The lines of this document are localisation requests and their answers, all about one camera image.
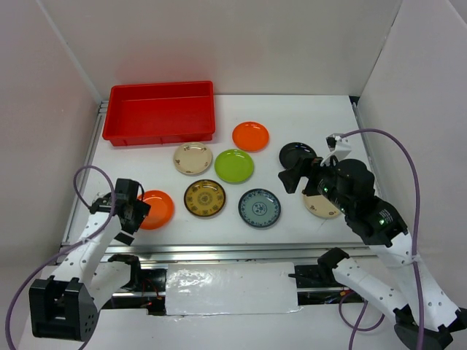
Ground blue floral plate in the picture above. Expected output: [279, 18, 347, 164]
[238, 188, 282, 229]

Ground lime green plate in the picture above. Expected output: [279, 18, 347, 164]
[215, 149, 255, 184]

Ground aluminium front rail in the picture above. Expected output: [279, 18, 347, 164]
[60, 243, 380, 264]

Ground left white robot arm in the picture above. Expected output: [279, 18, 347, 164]
[28, 179, 150, 342]

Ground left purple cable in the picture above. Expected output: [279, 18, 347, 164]
[5, 165, 117, 350]

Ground cream floral plate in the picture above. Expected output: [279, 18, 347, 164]
[173, 142, 213, 176]
[303, 195, 341, 219]

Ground red plastic bin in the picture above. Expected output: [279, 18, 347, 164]
[102, 81, 216, 147]

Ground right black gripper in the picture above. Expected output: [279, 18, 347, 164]
[277, 153, 352, 213]

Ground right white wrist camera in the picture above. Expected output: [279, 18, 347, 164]
[320, 134, 352, 166]

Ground black plate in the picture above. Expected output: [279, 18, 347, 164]
[279, 142, 317, 169]

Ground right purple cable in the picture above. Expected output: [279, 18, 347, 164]
[338, 128, 428, 350]

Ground orange plate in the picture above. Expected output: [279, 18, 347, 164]
[232, 121, 269, 152]
[138, 190, 174, 230]

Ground yellow patterned plate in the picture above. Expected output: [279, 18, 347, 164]
[183, 179, 227, 219]

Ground white foil cover panel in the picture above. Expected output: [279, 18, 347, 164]
[165, 262, 299, 316]

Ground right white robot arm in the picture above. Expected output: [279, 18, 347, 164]
[278, 158, 466, 349]

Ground purple cable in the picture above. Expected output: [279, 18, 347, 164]
[5, 165, 117, 350]
[338, 128, 428, 350]

